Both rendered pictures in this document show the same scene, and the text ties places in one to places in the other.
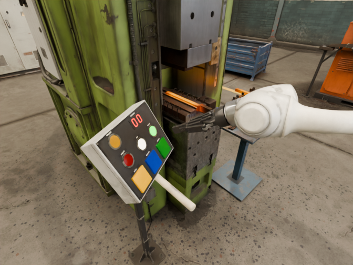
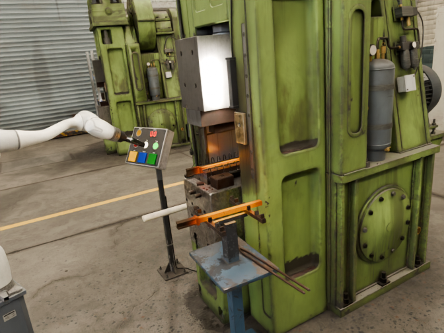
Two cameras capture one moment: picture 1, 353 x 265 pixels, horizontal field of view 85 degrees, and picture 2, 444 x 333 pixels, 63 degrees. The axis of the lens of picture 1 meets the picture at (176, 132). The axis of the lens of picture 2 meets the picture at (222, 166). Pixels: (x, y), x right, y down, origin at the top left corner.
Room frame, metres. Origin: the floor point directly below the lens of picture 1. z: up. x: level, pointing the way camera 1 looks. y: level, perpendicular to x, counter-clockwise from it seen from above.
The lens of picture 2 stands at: (1.82, -2.17, 1.66)
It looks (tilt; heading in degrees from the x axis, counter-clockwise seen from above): 17 degrees down; 106
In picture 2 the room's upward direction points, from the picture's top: 5 degrees counter-clockwise
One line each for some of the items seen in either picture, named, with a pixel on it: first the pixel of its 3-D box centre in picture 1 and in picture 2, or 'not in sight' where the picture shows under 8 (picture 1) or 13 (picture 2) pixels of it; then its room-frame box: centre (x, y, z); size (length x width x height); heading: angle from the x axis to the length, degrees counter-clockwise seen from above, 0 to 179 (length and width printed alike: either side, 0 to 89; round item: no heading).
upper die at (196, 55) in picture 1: (173, 49); (223, 111); (1.24, 0.02, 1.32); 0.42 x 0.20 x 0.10; 44
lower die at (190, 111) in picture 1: (174, 103); (228, 167); (1.24, 0.02, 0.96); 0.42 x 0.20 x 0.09; 44
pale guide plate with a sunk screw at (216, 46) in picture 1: (214, 51); (240, 127); (1.41, -0.26, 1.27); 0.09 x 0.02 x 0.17; 134
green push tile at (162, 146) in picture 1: (163, 148); (152, 158); (0.69, 0.06, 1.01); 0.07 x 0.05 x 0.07; 159
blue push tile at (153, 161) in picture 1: (153, 161); (143, 157); (0.60, 0.10, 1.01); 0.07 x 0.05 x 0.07; 159
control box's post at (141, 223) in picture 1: (139, 213); (164, 211); (0.65, 0.21, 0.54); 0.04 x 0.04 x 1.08; 44
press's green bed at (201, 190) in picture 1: (177, 170); (242, 267); (1.29, -0.01, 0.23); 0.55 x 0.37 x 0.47; 44
